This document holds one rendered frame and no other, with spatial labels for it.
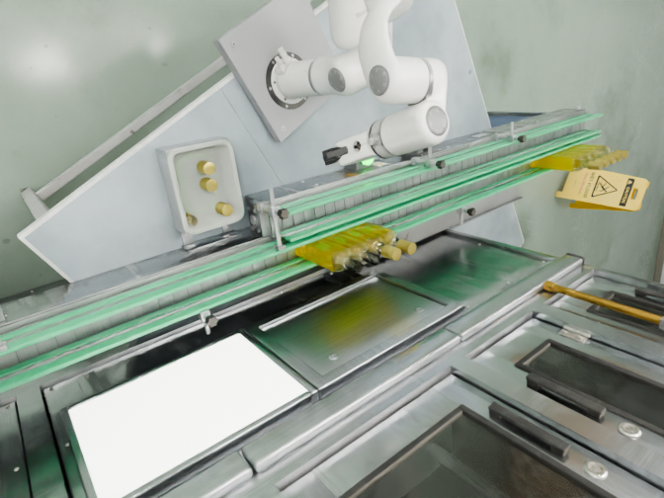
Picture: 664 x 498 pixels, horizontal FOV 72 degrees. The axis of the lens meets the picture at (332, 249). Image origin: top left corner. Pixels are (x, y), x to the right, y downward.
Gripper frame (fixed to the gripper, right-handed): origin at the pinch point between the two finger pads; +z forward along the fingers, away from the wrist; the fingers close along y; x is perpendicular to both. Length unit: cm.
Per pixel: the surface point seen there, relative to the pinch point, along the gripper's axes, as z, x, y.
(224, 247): 37.6, -14.9, -17.1
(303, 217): 35.2, -13.5, 7.8
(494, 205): 41, -33, 102
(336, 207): 35.2, -13.3, 20.0
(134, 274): 40, -15, -40
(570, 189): 131, -66, 324
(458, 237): 35, -38, 69
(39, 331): 32, -19, -63
